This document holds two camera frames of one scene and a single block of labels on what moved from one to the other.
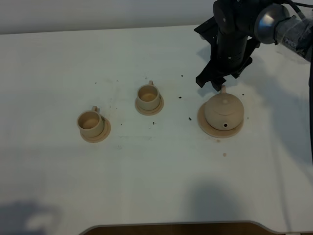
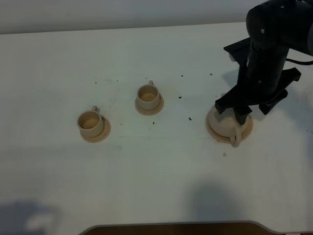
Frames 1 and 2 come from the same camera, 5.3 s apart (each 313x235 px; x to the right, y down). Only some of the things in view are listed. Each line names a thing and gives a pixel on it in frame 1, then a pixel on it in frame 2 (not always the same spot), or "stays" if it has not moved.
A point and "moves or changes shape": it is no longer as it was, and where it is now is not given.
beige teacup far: x=148 y=96 stays
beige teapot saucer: x=211 y=131 → x=227 y=139
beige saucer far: x=151 y=112 stays
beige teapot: x=224 y=111 moves or changes shape
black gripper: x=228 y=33 → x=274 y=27
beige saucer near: x=102 y=136 stays
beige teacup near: x=90 y=122 stays
